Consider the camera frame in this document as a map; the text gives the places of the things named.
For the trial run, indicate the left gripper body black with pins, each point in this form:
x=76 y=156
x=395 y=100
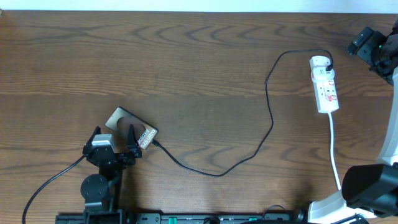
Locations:
x=128 y=162

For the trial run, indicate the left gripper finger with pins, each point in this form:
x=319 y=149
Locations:
x=131 y=142
x=96 y=131

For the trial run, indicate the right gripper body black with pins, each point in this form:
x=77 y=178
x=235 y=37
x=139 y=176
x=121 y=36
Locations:
x=374 y=51

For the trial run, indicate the white power strip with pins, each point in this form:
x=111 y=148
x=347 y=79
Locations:
x=324 y=85

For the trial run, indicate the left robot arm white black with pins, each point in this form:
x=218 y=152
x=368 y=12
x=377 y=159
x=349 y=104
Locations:
x=101 y=191

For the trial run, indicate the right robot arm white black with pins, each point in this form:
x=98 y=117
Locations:
x=368 y=191

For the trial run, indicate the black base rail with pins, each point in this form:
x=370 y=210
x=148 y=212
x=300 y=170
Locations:
x=155 y=218

